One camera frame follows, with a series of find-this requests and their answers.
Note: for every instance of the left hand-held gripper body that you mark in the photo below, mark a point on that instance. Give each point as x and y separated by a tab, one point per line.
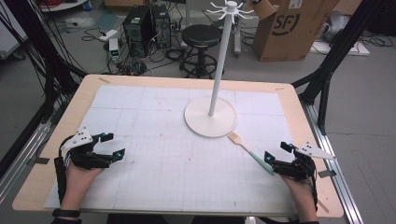
83	152

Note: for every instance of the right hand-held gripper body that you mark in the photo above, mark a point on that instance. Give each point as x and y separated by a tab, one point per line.
299	161

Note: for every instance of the white hook stand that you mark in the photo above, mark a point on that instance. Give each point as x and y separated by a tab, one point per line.
218	93

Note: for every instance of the person's left hand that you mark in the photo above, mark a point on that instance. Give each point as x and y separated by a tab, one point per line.
77	180

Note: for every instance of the person's right hand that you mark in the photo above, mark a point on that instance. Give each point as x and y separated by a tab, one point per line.
299	194

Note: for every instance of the white grid mat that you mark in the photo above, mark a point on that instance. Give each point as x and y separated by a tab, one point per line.
174	149

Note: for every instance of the black wristband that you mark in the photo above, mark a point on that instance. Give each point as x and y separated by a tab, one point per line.
66	213

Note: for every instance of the small power supply with display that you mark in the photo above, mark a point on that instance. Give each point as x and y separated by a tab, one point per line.
114	49

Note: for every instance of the black metal stand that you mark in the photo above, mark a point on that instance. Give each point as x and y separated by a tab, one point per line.
339	59
43	53

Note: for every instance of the white power strip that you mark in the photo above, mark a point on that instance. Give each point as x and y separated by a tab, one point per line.
108	34

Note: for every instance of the black computer tower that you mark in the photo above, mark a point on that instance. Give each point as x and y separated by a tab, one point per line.
137	29
162	25

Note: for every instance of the brown cardboard box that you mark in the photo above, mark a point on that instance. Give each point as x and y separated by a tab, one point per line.
288	28

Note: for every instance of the black round stool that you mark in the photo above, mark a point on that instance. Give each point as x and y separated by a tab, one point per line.
200	49

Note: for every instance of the aluminium rail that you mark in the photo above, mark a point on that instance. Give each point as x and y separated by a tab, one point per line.
18	158
333	161

